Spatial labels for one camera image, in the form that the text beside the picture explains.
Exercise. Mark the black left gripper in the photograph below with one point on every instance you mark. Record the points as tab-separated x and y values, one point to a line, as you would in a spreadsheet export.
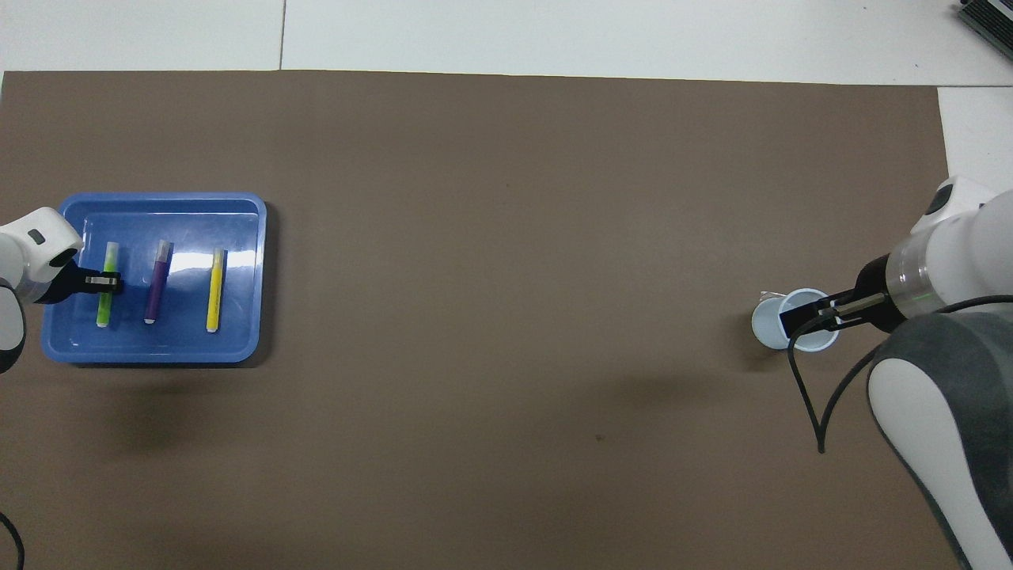
67	283

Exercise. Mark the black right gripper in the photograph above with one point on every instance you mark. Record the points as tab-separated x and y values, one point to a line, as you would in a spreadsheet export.
874	301

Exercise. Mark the green pen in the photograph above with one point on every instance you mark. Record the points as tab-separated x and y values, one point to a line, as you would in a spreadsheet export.
105	309

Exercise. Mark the purple pen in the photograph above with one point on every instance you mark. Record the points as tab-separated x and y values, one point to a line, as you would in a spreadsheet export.
157	285

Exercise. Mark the yellow pen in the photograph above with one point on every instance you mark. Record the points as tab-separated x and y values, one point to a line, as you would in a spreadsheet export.
214	291

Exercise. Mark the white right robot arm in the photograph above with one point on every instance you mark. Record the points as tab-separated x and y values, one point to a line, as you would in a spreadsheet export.
950	372

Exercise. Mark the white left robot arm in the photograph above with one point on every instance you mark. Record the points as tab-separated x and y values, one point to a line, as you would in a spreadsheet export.
24	261

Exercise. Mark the blue plastic tray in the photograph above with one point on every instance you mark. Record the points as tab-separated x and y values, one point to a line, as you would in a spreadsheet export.
237	340

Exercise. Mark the light blue mesh pen cup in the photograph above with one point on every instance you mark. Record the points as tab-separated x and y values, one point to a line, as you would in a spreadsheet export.
766	326

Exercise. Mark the brown table mat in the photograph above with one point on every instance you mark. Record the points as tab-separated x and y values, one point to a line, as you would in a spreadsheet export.
506	277

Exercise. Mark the grey ribbed device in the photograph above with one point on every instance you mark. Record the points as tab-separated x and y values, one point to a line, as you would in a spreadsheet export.
989	24

